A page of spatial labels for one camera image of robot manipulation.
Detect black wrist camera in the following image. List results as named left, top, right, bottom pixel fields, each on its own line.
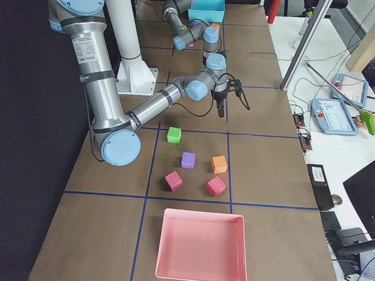
left=227, top=79, right=243, bottom=97

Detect green grabber tool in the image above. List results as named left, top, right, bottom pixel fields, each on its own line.
left=306, top=63, right=374, bottom=135

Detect orange foam block right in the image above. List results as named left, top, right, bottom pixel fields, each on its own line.
left=211, top=156, right=227, bottom=174

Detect green foam block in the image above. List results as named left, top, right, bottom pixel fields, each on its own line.
left=167, top=127, right=182, bottom=144

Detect orange black connector far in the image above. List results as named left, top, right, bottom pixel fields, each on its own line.
left=293, top=113, right=305, bottom=129

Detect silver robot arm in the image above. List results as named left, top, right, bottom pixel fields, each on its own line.
left=49, top=1, right=227, bottom=166
left=162, top=0, right=219, bottom=65

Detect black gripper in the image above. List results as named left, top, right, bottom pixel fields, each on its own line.
left=213, top=83, right=228, bottom=118

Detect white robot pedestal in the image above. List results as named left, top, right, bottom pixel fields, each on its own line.
left=105, top=0, right=158, bottom=95

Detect near teach pendant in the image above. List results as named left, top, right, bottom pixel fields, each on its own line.
left=311, top=98, right=358, bottom=136

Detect orange black connector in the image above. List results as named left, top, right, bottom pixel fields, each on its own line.
left=298, top=128, right=312, bottom=153
left=293, top=113, right=305, bottom=129

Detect far teach pendant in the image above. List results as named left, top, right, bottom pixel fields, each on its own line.
left=332, top=73, right=369, bottom=108

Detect purple foam block right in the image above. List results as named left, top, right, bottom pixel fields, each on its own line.
left=181, top=152, right=196, bottom=169

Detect red cylinder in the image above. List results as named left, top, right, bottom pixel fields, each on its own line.
left=267, top=0, right=281, bottom=24

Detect teal plastic bin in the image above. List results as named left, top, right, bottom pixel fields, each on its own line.
left=188, top=0, right=225, bottom=23

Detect orange foam block left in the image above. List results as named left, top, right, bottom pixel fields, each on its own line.
left=211, top=23, right=220, bottom=30

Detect dark red foam block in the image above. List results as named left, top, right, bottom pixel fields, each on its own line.
left=164, top=171, right=183, bottom=191

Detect black power box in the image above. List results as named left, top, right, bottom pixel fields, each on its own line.
left=306, top=164, right=334, bottom=211

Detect aluminium frame post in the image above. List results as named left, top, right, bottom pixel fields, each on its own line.
left=280, top=0, right=333, bottom=91

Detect pink red foam block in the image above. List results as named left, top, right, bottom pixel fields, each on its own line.
left=206, top=176, right=226, bottom=197

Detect black monitor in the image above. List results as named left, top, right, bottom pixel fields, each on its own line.
left=343, top=164, right=375, bottom=238

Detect orange black connector near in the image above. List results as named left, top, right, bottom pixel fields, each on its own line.
left=298, top=128, right=312, bottom=153

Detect pink plastic tray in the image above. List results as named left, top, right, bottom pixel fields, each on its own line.
left=155, top=208, right=247, bottom=280

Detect teach pendant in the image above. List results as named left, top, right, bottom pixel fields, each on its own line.
left=332, top=73, right=369, bottom=108
left=311, top=98, right=358, bottom=136

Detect orange foam block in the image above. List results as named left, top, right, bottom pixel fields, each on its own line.
left=211, top=156, right=227, bottom=174
left=211, top=23, right=220, bottom=30

